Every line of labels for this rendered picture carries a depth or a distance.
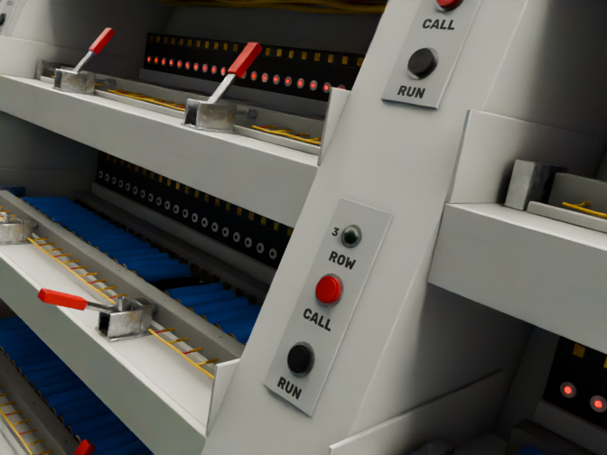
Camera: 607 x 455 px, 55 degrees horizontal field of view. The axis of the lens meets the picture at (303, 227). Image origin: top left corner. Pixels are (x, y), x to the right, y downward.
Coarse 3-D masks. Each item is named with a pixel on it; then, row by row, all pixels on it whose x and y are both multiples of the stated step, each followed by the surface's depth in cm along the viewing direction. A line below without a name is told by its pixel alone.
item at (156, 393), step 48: (48, 192) 87; (96, 192) 87; (192, 240) 70; (0, 288) 63; (48, 288) 56; (48, 336) 54; (96, 336) 48; (144, 336) 50; (96, 384) 48; (144, 384) 42; (192, 384) 43; (144, 432) 43; (192, 432) 38
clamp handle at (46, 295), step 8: (40, 296) 44; (48, 296) 43; (56, 296) 44; (64, 296) 44; (72, 296) 46; (56, 304) 44; (64, 304) 45; (72, 304) 45; (80, 304) 46; (88, 304) 46; (96, 304) 47; (120, 304) 49; (112, 312) 48
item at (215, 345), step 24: (0, 192) 79; (0, 216) 73; (24, 216) 72; (48, 240) 67; (72, 240) 64; (96, 264) 59; (120, 288) 56; (144, 288) 54; (168, 312) 50; (192, 312) 50; (192, 336) 48; (216, 336) 46; (216, 360) 45
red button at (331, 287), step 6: (330, 276) 34; (324, 282) 34; (330, 282) 34; (336, 282) 34; (318, 288) 34; (324, 288) 34; (330, 288) 34; (336, 288) 33; (318, 294) 34; (324, 294) 34; (330, 294) 33; (336, 294) 33; (324, 300) 34; (330, 300) 34
